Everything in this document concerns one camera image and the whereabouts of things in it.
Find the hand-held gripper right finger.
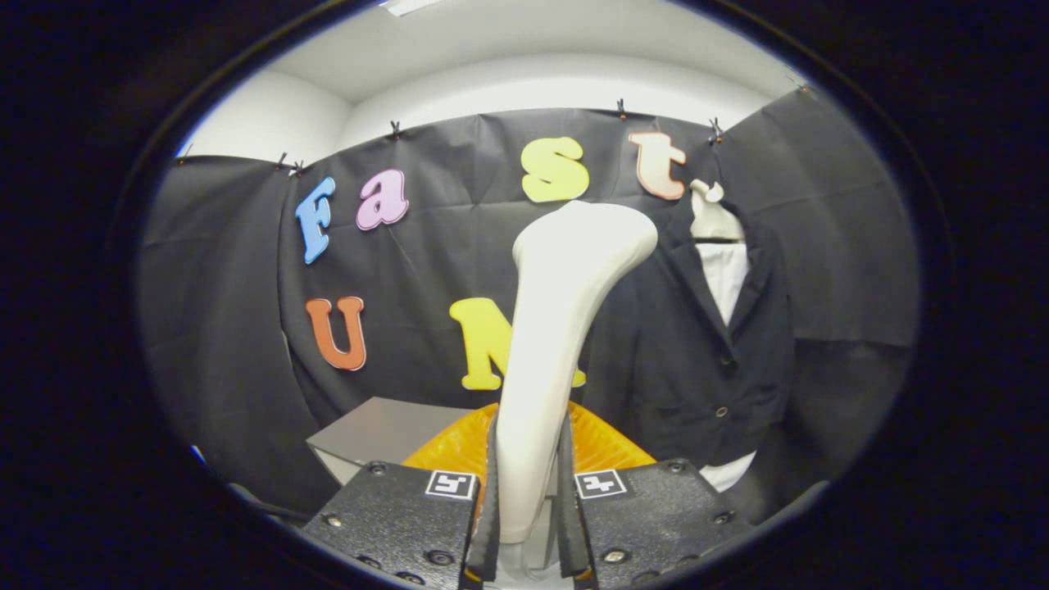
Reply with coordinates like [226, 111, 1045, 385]
[556, 400, 753, 590]

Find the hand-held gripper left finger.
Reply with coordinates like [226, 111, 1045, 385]
[302, 402, 502, 590]

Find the black jacket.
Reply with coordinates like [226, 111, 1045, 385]
[582, 197, 796, 470]

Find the white garment steamer head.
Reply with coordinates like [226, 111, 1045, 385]
[492, 201, 659, 590]

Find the white shirt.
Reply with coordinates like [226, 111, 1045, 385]
[695, 240, 759, 494]

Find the white clothes hanger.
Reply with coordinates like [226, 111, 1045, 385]
[688, 179, 748, 244]

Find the grey drawer cabinet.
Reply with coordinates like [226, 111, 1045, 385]
[306, 397, 493, 488]

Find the black backdrop cloth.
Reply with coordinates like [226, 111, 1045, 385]
[138, 86, 920, 525]

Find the row of small backdrop clips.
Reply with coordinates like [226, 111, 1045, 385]
[176, 78, 814, 175]

